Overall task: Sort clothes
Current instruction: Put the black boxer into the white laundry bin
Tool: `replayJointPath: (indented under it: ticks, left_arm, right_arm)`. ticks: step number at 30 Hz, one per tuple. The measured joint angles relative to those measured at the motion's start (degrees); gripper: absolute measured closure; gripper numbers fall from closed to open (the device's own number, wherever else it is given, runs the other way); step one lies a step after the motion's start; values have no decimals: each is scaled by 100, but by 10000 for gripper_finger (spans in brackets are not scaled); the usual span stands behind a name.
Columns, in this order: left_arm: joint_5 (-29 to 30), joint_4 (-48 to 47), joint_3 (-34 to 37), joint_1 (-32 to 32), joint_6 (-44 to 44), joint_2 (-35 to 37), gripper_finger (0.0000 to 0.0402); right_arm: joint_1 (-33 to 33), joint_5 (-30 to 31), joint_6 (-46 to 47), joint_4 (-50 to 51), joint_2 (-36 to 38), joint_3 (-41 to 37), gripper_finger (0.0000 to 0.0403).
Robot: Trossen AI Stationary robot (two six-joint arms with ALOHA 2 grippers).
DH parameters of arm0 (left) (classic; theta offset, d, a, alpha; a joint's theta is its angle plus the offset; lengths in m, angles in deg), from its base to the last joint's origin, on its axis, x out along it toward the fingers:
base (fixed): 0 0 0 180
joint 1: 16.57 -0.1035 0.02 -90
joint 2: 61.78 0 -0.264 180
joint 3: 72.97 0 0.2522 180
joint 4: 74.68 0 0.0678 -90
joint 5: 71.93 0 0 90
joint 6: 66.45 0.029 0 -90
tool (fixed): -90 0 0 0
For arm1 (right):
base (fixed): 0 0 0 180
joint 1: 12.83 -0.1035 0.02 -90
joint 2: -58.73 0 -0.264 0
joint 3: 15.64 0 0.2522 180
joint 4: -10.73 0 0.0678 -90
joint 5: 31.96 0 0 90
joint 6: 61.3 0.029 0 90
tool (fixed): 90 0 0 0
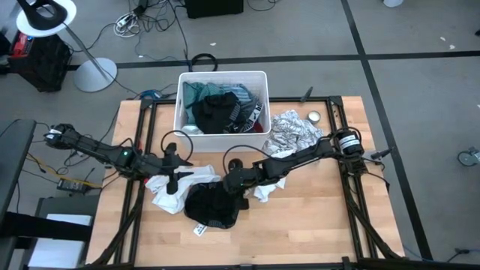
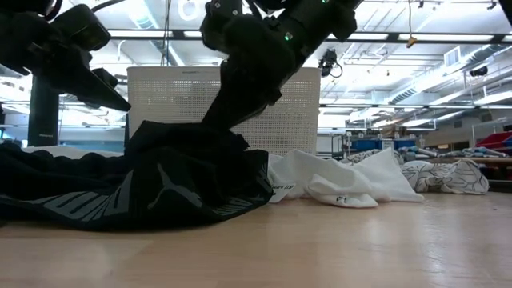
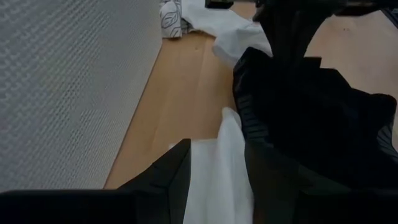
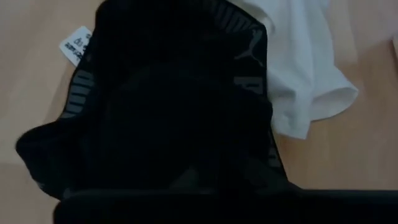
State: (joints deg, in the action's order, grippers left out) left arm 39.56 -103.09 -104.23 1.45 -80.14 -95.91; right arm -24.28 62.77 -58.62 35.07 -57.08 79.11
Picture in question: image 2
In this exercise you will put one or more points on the black ceiling camera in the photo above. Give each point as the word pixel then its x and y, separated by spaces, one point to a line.
pixel 328 60

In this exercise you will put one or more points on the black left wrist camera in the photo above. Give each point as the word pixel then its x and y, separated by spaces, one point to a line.
pixel 80 28

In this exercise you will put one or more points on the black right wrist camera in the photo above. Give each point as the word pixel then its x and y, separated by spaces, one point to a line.
pixel 220 24

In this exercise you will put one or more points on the yellow hanging plug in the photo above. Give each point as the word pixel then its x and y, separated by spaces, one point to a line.
pixel 411 41

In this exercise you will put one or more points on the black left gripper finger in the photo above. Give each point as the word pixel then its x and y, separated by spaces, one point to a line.
pixel 88 90
pixel 106 78

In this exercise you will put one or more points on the black aluminium frame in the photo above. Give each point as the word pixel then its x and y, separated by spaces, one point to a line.
pixel 392 37

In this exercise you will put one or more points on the white air vent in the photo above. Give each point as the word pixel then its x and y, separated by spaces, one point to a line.
pixel 452 56

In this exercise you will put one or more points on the white plastic laundry basket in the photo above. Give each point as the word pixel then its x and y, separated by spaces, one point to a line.
pixel 168 100

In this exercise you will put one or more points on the red storage bin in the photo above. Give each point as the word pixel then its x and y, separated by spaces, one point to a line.
pixel 496 140

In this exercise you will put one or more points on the white sock with label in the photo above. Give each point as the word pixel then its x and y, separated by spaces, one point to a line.
pixel 344 190

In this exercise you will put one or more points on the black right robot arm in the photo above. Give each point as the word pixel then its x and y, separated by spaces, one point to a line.
pixel 312 20

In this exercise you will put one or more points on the blue storage bins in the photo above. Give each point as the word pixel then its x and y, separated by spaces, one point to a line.
pixel 368 144

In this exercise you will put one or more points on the black printed garment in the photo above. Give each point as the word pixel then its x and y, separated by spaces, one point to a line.
pixel 120 192

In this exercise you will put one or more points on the black dome camera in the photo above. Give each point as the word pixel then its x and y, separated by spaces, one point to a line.
pixel 478 71

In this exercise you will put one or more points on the plain white sock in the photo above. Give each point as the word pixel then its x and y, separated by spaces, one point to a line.
pixel 376 172

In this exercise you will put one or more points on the white cloth with grey print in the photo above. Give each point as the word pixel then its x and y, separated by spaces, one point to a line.
pixel 448 176

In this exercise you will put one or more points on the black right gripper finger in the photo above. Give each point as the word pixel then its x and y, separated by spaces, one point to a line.
pixel 222 92
pixel 248 106

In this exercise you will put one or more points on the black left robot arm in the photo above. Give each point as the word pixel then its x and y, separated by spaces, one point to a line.
pixel 44 112

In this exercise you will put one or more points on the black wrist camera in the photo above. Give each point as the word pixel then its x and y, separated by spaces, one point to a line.
pixel 80 28
pixel 220 24

